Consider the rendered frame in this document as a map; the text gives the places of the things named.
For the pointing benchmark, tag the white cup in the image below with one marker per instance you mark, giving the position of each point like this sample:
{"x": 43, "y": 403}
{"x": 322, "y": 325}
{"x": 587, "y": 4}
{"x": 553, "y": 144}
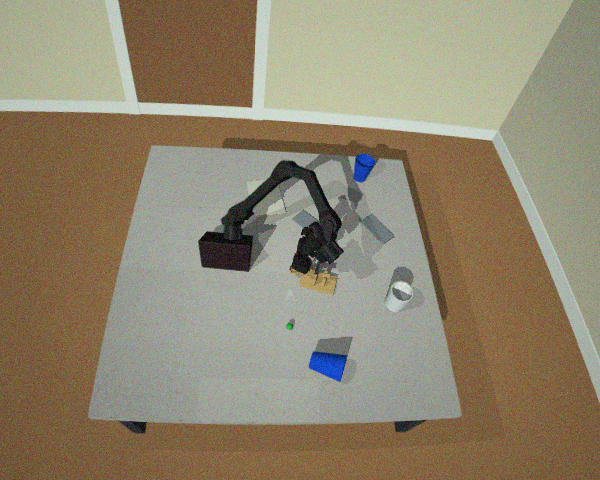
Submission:
{"x": 398, "y": 296}

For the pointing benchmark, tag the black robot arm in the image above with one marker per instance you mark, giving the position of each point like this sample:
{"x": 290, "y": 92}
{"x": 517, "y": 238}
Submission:
{"x": 330, "y": 222}

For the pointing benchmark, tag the blue cup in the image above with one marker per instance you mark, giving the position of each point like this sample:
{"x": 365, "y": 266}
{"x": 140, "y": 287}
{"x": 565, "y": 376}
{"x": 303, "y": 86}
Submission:
{"x": 363, "y": 165}
{"x": 330, "y": 365}

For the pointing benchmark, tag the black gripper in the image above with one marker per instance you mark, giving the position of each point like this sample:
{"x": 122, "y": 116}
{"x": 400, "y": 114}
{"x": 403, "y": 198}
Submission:
{"x": 304, "y": 250}

